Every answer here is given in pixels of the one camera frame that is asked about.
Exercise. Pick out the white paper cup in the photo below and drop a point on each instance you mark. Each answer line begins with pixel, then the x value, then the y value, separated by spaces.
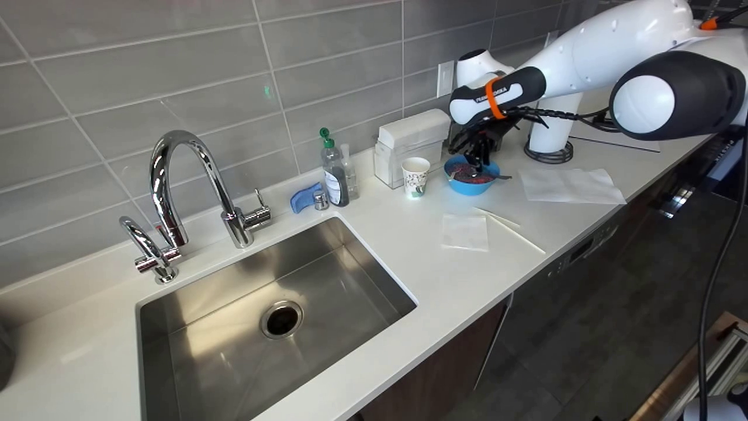
pixel 414 173

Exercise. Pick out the small white folded napkin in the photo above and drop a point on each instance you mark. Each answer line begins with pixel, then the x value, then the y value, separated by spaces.
pixel 464 231

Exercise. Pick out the blue sponge holder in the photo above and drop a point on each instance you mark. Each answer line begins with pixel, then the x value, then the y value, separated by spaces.
pixel 306 196

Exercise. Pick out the long wooden stir stick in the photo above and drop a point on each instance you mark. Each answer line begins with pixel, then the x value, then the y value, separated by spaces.
pixel 514 231

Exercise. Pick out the white paper towel dispenser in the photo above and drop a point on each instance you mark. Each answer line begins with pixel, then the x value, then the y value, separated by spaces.
pixel 412 135

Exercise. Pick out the metal spoon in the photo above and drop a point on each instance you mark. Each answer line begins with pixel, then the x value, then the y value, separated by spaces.
pixel 486 172

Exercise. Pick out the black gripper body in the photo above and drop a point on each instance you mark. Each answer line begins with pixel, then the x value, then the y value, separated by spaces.
pixel 478 144

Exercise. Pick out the dark wooden base cabinet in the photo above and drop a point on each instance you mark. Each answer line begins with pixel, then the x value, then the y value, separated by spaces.
pixel 442 380

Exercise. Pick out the clear dish soap bottle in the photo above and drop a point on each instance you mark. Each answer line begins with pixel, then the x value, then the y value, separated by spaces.
pixel 336 172

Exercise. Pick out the stainless steel sink basin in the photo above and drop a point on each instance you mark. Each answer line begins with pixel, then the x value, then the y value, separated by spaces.
pixel 239 339

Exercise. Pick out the chrome gooseneck faucet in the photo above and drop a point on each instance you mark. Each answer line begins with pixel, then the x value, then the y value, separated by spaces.
pixel 199 193

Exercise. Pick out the white wall outlet plate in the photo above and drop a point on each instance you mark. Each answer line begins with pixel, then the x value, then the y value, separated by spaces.
pixel 446 78

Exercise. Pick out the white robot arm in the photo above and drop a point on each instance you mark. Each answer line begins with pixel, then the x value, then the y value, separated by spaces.
pixel 669 75

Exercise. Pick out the short wooden stir stick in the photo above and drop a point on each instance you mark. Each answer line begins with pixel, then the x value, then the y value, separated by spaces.
pixel 499 215

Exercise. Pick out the large white paper napkin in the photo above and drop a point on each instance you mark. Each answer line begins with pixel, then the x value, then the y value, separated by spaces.
pixel 569 186

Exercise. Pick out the blue bowl with contents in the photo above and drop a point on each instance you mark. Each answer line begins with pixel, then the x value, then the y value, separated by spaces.
pixel 468 180

